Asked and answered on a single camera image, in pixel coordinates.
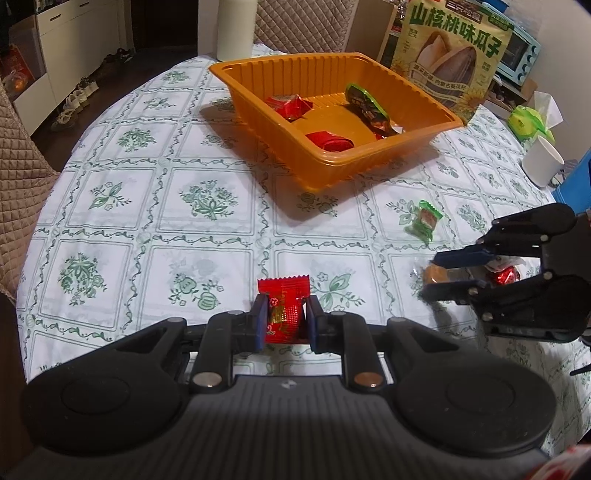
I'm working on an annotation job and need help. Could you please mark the long green snack packet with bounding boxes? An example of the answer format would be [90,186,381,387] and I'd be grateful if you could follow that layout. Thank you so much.
[345,83,404,138]

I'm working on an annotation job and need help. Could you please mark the blue thermos jug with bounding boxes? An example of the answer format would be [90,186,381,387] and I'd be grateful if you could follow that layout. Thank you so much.
[554,148,591,206]

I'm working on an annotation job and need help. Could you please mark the white cup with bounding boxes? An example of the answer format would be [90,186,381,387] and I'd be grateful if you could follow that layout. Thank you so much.
[522,136,565,188]

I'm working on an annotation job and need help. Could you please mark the brown round candy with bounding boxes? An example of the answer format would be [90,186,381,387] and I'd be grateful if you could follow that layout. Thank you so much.
[413,258,453,287]

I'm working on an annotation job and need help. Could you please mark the beige shoes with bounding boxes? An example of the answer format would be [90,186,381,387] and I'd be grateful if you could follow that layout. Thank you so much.
[50,108,79,132]

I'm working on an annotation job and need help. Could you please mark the orange plastic tray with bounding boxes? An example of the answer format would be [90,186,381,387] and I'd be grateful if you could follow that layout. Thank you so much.
[209,52,464,192]

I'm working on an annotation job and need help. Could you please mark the dark shoes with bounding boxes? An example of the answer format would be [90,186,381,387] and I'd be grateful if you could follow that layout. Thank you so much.
[99,47,134,65]

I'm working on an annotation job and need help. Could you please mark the teal toaster oven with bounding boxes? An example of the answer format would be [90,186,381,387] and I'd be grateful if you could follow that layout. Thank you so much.
[496,18,542,88]

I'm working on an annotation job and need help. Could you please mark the white shoes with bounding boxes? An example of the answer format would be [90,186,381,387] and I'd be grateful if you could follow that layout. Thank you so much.
[65,76,100,109]

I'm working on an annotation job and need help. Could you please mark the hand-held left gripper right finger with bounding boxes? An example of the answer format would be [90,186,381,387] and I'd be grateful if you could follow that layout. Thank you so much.
[306,295,467,394]

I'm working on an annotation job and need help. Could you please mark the red candy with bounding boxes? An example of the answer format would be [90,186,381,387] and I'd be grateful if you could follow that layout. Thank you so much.
[487,261,522,287]

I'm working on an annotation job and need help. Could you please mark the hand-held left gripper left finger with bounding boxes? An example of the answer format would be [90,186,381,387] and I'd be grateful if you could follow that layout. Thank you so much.
[106,294,269,394]

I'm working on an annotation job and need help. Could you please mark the green tissue pack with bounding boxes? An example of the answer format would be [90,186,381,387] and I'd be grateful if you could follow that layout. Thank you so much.
[508,91,565,144]

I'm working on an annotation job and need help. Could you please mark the red pillow snack packet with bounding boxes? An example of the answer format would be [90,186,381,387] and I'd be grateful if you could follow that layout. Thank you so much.
[264,93,315,121]

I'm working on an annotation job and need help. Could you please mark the beige quilted chair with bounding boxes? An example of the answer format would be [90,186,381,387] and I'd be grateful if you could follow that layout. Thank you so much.
[252,0,358,55]
[0,78,58,301]

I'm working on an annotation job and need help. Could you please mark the white cabinet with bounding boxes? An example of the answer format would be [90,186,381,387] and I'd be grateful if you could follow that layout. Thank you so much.
[9,0,134,134]

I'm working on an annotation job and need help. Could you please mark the green candy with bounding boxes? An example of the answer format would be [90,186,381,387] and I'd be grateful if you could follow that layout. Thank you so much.
[405,200,444,241]

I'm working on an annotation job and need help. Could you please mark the red white printed clothing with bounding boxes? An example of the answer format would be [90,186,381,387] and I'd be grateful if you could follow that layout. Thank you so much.
[545,443,591,480]

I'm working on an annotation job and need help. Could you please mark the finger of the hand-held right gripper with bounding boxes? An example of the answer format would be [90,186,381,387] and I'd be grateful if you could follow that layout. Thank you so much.
[435,202,578,269]
[420,271,591,320]

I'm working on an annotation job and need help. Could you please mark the white insulated bottle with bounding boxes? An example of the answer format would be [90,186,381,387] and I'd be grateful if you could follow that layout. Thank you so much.
[217,0,257,62]

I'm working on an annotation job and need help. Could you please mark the red gold-print packet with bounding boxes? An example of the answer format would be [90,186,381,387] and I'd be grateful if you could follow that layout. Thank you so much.
[257,273,311,344]

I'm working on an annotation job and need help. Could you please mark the small red snack packet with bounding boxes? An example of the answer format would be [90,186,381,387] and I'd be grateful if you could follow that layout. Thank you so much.
[305,130,355,152]

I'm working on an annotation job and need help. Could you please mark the sunflower seed bag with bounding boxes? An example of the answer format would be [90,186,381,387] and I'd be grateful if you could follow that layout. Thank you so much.
[390,0,518,127]

